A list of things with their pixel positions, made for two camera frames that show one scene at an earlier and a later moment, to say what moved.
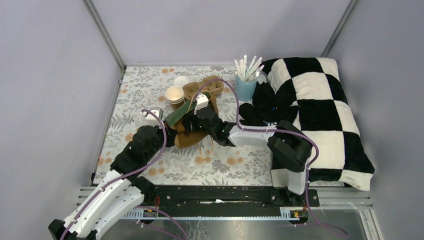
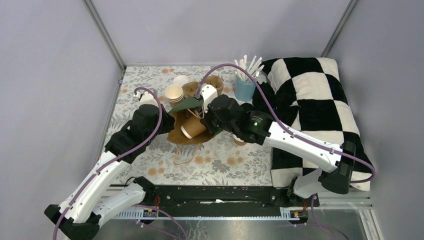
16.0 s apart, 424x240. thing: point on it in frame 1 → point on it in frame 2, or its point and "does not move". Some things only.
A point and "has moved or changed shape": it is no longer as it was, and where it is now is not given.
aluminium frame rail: [360, 199] does not move
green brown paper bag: [182, 139] has moved or changed shape
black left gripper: [170, 137] → [169, 122]
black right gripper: [188, 118] → [205, 119]
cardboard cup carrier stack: [190, 89] does not move
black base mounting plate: [155, 196] does not move
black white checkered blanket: [314, 84] does not move
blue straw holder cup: [245, 89] does not move
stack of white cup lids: [180, 81] does not move
